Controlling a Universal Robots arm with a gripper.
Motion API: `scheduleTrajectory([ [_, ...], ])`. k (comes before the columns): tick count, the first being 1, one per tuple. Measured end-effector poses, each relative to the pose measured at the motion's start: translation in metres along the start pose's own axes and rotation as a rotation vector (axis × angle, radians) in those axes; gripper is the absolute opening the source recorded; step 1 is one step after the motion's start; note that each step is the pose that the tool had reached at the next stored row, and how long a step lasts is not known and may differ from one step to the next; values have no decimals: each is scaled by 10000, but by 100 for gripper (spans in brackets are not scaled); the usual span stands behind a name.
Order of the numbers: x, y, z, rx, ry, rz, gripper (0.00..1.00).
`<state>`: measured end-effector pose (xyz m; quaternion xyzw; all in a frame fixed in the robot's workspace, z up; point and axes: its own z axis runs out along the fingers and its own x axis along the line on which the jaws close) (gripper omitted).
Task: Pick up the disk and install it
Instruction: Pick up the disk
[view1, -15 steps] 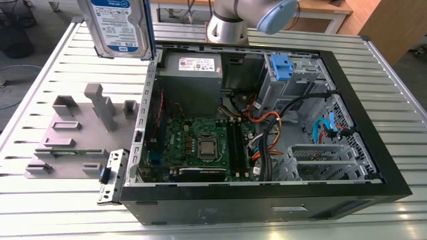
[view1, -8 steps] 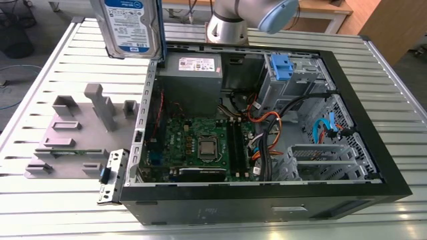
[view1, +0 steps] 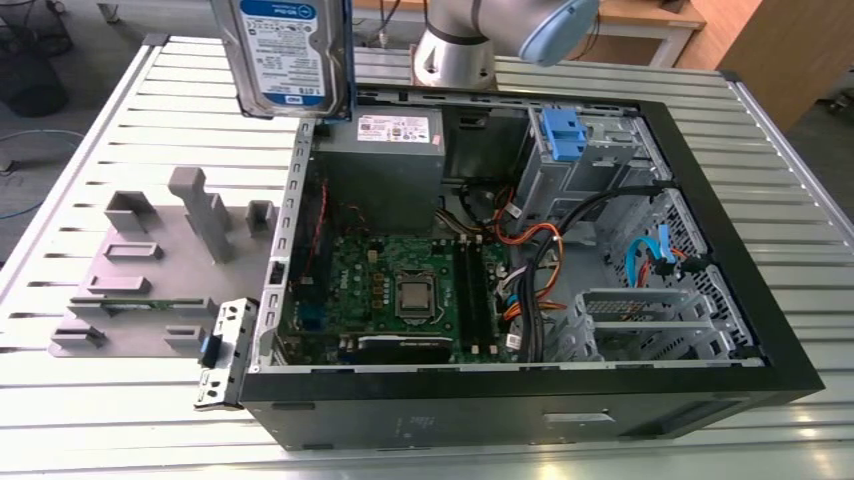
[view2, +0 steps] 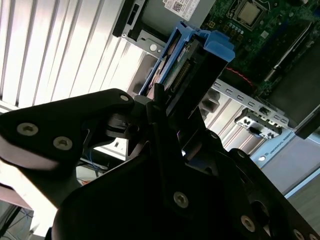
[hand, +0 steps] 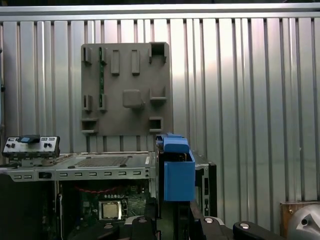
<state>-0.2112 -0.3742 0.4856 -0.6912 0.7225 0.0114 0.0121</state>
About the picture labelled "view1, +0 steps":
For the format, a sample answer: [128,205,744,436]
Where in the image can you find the grey metal desk frame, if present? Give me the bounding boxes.
[96,0,225,24]

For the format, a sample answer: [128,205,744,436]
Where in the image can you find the black RAM slot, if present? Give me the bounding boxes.
[454,237,480,354]
[471,237,499,354]

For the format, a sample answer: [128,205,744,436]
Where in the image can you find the blue drive latch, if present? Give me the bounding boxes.
[541,107,589,162]

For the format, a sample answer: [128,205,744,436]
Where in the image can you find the black PC case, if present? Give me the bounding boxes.
[237,78,825,451]

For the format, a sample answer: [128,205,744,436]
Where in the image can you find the blue wire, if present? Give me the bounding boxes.
[625,227,675,289]

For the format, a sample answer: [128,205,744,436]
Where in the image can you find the blue floor cable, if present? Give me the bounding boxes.
[0,128,88,221]

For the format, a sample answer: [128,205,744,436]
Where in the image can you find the orange wire bundle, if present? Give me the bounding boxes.
[496,222,568,321]

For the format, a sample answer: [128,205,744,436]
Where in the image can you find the silver CPU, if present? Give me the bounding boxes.
[397,277,434,309]

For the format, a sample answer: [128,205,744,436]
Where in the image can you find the black graphics card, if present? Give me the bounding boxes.
[337,333,454,365]

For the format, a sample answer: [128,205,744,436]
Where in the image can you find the grey power supply unit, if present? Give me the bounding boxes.
[312,104,446,236]

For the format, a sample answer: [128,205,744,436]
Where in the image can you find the thin red wire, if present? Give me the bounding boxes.
[300,177,333,286]

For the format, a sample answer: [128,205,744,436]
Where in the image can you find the wooden desk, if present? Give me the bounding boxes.
[585,0,708,69]

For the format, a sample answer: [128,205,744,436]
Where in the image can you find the green motherboard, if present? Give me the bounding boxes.
[276,233,528,365]

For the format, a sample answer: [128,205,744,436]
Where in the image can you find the grey expansion slot bracket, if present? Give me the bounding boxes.
[192,297,260,411]

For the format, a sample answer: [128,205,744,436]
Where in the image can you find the black internal cable bundle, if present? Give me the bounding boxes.
[516,183,672,362]

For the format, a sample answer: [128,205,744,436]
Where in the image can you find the grey optical drive cage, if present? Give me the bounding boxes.
[516,104,672,221]

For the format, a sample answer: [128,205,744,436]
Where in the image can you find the hard disk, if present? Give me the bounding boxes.
[209,0,354,122]

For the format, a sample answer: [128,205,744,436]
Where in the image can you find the grey parts rack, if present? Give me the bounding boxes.
[50,167,278,362]

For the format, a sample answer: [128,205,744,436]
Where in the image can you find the wooden cabinet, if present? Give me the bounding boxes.
[692,0,854,131]

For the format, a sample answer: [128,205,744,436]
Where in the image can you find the black bin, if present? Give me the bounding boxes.
[0,24,72,119]

